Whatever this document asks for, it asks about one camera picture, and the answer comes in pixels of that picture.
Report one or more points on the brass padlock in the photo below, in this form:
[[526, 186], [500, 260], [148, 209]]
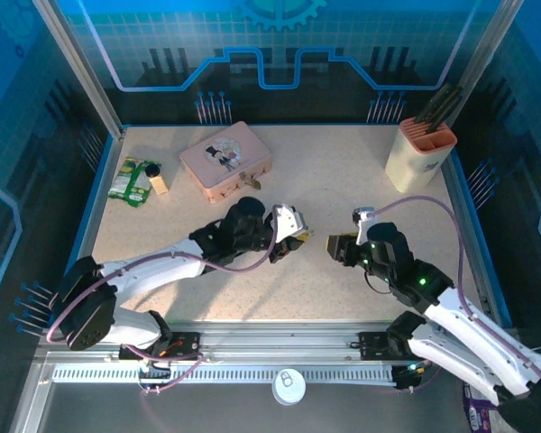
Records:
[[251, 182]]

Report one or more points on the pink tin box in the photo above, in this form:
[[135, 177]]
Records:
[[225, 158]]

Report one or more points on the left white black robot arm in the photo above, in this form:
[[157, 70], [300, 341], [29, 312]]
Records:
[[162, 266]]

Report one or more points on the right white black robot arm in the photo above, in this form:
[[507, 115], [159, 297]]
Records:
[[460, 325]]

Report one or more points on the white round lid padlock icon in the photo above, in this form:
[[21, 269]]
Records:
[[288, 388]]

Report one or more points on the small tan bottle black cap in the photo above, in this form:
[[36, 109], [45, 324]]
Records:
[[158, 182]]

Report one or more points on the cream knife block orange top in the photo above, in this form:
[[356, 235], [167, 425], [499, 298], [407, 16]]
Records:
[[415, 158]]

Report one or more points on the green snack packet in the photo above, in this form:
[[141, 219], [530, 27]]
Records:
[[128, 182]]

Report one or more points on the purple snack bag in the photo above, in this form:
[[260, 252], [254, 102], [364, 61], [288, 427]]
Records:
[[475, 412]]

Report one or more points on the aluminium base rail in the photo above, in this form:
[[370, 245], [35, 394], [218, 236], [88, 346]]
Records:
[[279, 336]]

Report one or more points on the aluminium frame post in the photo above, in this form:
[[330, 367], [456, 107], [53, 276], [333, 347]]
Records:
[[491, 40], [81, 72]]

